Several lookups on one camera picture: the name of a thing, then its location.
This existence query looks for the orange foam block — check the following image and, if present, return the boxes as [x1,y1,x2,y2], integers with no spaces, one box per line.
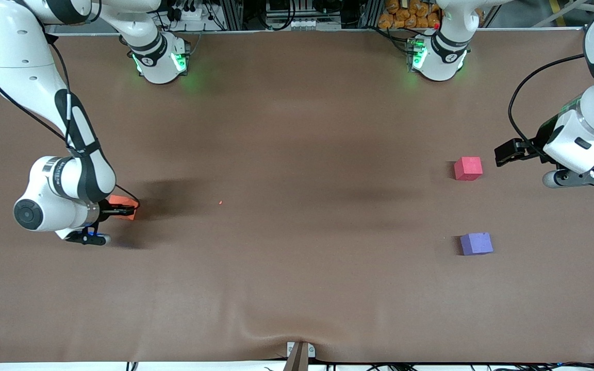
[107,194,139,221]

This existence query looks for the red foam block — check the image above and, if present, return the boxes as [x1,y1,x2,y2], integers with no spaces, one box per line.
[454,157,483,181]

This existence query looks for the purple foam block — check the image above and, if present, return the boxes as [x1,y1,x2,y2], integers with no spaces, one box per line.
[459,232,494,256]

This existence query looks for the pile of orange lumpy items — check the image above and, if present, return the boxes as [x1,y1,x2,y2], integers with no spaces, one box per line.
[378,0,483,30]

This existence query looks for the large fabric table mat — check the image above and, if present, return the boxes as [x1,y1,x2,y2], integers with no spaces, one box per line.
[0,28,594,364]

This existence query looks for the white power strip with plugs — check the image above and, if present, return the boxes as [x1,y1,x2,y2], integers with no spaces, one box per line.
[172,4,206,22]

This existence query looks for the white socket strip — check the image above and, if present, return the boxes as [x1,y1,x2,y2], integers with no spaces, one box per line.
[289,19,340,30]

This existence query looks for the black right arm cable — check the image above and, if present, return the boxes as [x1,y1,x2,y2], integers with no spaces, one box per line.
[0,26,141,207]

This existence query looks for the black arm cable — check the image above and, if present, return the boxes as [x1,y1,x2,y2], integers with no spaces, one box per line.
[0,26,141,207]
[507,53,586,160]

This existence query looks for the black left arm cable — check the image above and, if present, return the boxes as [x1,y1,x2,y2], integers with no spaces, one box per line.
[507,53,586,160]

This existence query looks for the aluminium frame post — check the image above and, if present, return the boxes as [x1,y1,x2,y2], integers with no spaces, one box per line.
[222,0,243,30]
[361,0,383,29]

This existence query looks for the black floor cables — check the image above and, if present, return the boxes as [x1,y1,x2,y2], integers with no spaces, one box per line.
[369,362,594,371]

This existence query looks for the metal clamp bracket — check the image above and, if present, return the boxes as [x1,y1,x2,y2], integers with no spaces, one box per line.
[286,341,317,371]

